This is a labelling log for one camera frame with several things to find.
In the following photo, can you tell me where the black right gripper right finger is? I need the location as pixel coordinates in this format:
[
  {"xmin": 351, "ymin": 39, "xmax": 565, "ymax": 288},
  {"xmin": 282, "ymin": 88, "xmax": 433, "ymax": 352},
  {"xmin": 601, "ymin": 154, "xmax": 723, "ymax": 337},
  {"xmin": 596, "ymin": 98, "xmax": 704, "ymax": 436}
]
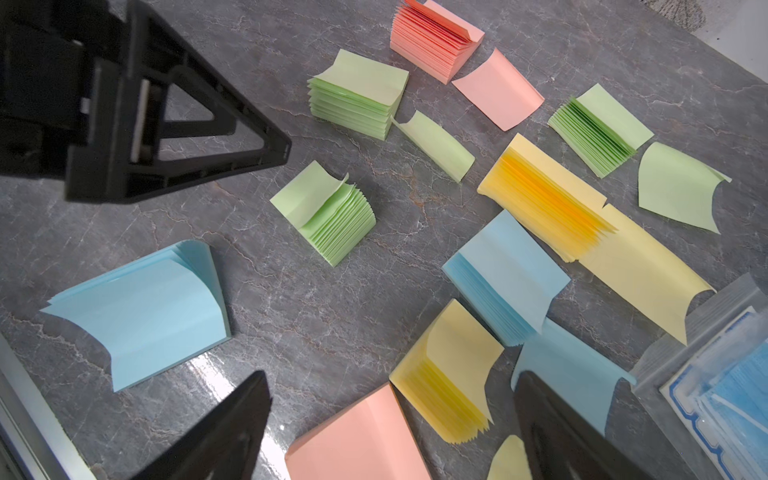
[{"xmin": 514, "ymin": 371, "xmax": 650, "ymax": 479}]

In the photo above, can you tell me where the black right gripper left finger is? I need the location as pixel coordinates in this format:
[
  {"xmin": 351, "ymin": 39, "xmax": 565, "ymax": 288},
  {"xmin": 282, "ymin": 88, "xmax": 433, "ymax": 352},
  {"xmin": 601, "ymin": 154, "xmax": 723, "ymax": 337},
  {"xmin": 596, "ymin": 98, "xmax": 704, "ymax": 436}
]
[{"xmin": 134, "ymin": 370, "xmax": 272, "ymax": 479}]

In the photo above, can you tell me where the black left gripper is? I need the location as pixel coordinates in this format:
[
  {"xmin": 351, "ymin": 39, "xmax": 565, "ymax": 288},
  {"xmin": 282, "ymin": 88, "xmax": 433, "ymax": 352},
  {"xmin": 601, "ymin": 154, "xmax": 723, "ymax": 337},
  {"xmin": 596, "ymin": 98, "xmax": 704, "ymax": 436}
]
[{"xmin": 1, "ymin": 1, "xmax": 292, "ymax": 204}]

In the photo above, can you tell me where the small torn yellow page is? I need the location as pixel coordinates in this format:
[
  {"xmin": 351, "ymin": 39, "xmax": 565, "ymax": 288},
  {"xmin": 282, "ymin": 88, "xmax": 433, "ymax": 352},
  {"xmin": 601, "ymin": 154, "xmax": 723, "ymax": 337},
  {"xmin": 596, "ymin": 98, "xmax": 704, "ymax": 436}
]
[{"xmin": 487, "ymin": 435, "xmax": 532, "ymax": 480}]

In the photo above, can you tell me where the torn blue memo page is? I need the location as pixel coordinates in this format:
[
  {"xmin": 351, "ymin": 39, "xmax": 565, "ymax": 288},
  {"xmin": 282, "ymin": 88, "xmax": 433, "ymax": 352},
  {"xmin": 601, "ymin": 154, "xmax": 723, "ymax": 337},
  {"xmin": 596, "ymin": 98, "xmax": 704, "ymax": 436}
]
[{"xmin": 511, "ymin": 318, "xmax": 636, "ymax": 433}]

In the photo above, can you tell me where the pink memo pad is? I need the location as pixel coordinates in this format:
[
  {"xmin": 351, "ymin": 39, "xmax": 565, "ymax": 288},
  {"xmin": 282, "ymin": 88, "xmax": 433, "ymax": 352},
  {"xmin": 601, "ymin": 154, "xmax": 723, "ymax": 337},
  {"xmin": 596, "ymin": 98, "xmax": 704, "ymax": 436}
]
[{"xmin": 285, "ymin": 383, "xmax": 431, "ymax": 479}]

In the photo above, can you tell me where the blue memo pad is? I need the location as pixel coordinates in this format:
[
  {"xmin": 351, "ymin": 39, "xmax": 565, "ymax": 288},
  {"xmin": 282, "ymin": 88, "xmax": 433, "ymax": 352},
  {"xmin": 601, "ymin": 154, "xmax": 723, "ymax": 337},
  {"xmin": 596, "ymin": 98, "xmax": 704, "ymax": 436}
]
[
  {"xmin": 442, "ymin": 210, "xmax": 570, "ymax": 347},
  {"xmin": 43, "ymin": 240, "xmax": 231, "ymax": 392}
]

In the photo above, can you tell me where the torn yellow memo page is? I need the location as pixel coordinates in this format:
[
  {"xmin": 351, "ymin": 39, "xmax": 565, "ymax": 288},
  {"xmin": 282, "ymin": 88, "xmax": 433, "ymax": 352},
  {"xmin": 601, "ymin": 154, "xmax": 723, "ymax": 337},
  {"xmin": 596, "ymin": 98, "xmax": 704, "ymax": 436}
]
[{"xmin": 579, "ymin": 204, "xmax": 712, "ymax": 344}]

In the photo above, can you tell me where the green memo pad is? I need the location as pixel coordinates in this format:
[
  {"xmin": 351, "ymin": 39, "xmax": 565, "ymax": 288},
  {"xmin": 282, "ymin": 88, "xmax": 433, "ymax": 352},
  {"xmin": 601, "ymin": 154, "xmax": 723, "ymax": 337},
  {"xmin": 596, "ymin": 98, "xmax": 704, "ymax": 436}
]
[
  {"xmin": 547, "ymin": 83, "xmax": 653, "ymax": 178},
  {"xmin": 270, "ymin": 161, "xmax": 376, "ymax": 266},
  {"xmin": 307, "ymin": 49, "xmax": 409, "ymax": 140}
]

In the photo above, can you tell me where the large yellow memo pad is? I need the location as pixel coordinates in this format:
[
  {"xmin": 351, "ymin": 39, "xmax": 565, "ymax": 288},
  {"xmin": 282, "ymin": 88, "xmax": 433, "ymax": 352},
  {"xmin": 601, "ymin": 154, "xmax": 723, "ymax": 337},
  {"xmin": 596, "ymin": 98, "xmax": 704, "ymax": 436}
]
[{"xmin": 477, "ymin": 134, "xmax": 617, "ymax": 262}]

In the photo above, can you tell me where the torn green memo page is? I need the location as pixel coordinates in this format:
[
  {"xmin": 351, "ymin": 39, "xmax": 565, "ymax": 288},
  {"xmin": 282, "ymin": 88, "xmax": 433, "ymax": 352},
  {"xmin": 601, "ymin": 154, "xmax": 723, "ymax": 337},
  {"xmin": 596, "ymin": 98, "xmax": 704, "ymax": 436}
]
[{"xmin": 638, "ymin": 142, "xmax": 732, "ymax": 234}]

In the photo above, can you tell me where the red memo pad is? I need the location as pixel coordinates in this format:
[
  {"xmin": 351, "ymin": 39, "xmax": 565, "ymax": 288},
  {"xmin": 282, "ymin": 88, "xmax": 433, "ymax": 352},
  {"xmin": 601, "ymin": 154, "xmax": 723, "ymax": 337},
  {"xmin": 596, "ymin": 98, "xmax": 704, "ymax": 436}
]
[{"xmin": 390, "ymin": 0, "xmax": 485, "ymax": 84}]

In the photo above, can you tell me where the torn red memo page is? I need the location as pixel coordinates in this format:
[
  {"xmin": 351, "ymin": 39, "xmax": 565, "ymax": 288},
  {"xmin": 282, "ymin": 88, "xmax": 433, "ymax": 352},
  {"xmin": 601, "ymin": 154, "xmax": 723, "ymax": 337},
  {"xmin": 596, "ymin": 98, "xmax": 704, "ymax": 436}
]
[{"xmin": 452, "ymin": 49, "xmax": 544, "ymax": 131}]

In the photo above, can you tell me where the bag of blue face masks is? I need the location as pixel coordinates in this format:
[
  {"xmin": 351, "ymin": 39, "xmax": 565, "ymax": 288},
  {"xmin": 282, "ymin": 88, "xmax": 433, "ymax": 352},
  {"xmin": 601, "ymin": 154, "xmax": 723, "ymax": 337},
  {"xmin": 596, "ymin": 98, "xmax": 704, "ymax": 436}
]
[{"xmin": 631, "ymin": 273, "xmax": 767, "ymax": 479}]

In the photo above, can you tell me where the aluminium rail frame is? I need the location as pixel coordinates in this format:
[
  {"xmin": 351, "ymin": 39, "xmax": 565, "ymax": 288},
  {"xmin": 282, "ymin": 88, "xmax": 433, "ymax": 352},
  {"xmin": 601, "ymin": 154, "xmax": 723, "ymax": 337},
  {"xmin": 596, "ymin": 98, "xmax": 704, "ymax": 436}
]
[{"xmin": 1, "ymin": 339, "xmax": 94, "ymax": 479}]

